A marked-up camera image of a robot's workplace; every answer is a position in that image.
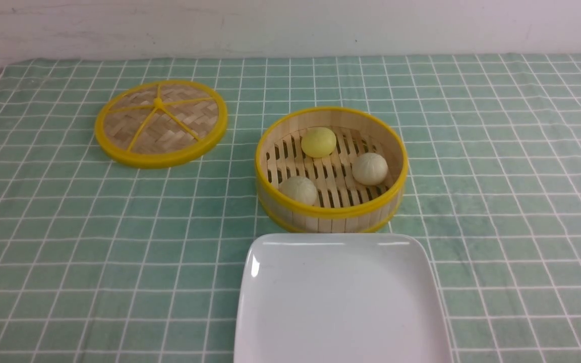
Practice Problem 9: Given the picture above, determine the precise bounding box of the white square plate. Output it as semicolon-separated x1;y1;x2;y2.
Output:
233;233;453;362

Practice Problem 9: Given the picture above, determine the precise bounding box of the white steamed bun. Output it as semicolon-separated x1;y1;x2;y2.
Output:
352;153;389;186
279;175;318;205

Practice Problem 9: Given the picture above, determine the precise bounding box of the yellow rimmed bamboo steamer basket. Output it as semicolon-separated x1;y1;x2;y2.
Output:
254;106;409;233

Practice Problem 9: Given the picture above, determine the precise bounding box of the yellow steamed bun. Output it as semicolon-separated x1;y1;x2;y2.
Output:
301;127;337;158

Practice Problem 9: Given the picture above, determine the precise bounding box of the green checked tablecloth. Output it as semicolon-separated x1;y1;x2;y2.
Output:
0;53;581;362

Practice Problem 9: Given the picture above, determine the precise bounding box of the yellow bamboo steamer lid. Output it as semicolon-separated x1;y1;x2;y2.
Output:
94;80;228;168

